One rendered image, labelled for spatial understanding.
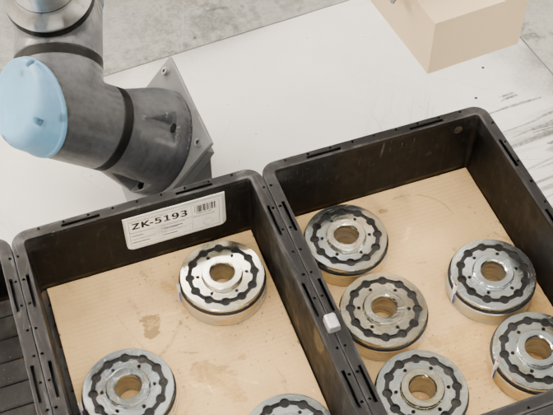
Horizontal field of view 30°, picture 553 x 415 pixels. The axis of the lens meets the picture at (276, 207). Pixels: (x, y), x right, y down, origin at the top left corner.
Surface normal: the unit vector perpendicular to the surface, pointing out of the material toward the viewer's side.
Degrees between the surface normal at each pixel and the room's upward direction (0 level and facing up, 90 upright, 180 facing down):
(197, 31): 0
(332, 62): 0
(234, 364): 0
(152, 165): 71
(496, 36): 90
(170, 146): 51
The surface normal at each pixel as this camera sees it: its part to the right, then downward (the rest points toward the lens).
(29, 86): -0.69, -0.06
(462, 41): 0.42, 0.71
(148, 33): 0.00, -0.62
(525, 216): -0.94, 0.27
